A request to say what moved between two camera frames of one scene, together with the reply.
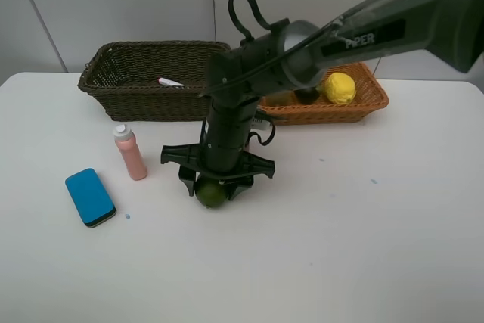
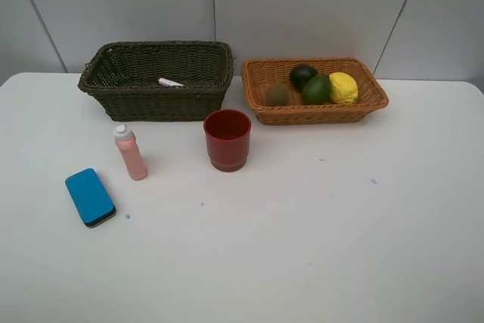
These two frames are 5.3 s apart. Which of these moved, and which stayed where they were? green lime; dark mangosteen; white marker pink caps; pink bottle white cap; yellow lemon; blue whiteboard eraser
Moved: green lime; dark mangosteen
Stayed: yellow lemon; white marker pink caps; pink bottle white cap; blue whiteboard eraser
